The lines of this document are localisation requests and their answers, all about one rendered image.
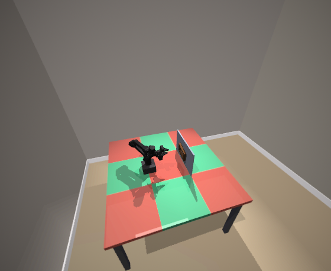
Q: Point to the dark grey wall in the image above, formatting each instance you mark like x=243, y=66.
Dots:
x=189, y=154

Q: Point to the dark brown picture frame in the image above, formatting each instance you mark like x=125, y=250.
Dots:
x=182, y=152

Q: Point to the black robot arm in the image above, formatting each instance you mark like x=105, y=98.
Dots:
x=147, y=151

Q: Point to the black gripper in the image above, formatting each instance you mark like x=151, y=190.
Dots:
x=161, y=151

